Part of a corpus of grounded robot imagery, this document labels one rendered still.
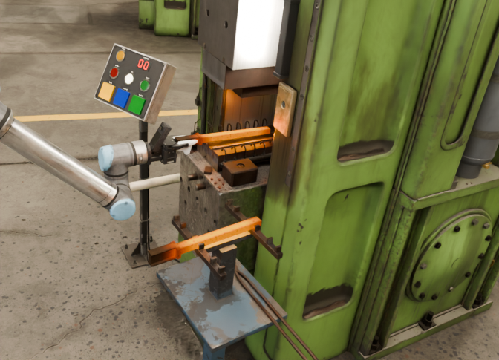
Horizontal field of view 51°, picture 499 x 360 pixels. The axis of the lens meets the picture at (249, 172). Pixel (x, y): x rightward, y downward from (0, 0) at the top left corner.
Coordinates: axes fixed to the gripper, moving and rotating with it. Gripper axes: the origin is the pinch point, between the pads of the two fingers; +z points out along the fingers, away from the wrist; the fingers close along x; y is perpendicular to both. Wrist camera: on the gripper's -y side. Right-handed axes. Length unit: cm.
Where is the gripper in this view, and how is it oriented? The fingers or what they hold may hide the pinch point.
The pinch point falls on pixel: (193, 138)
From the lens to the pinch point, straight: 206.2
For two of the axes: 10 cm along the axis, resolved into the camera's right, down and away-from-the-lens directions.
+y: -1.0, 8.5, 5.2
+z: 8.7, -1.8, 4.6
